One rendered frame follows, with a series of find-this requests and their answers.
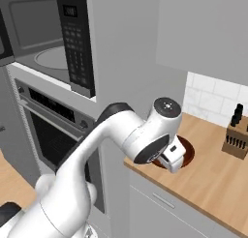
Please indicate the grey tall appliance cabinet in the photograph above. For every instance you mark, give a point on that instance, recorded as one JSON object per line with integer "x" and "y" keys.
{"x": 129, "y": 54}

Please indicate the grey microwave turntable plate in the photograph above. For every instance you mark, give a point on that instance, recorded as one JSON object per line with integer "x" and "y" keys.
{"x": 51, "y": 58}

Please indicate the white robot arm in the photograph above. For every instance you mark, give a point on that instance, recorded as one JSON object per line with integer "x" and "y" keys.
{"x": 97, "y": 142}

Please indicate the grey oven knob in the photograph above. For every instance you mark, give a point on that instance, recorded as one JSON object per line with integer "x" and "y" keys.
{"x": 21, "y": 89}
{"x": 84, "y": 124}

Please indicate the dark microwave door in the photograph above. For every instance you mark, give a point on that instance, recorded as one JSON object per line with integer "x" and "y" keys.
{"x": 4, "y": 38}

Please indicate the grey microwave oven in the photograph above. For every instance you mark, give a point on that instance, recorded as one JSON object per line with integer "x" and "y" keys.
{"x": 42, "y": 25}

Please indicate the grey wall cupboard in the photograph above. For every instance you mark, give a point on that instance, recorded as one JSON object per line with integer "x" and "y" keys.
{"x": 206, "y": 29}

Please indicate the steel built-in oven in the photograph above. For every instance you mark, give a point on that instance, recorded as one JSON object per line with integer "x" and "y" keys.
{"x": 48, "y": 125}

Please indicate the grey drawer front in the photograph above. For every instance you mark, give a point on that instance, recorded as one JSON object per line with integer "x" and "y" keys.
{"x": 151, "y": 213}

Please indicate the brown bowl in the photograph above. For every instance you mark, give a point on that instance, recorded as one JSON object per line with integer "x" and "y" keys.
{"x": 189, "y": 151}

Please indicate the wooden knife block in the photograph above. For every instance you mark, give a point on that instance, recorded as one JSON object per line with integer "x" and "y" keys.
{"x": 237, "y": 140}

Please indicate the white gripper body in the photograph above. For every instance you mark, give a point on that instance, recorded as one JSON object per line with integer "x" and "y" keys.
{"x": 174, "y": 163}

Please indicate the black glass oven door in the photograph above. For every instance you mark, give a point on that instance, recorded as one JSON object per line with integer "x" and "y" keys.
{"x": 48, "y": 142}

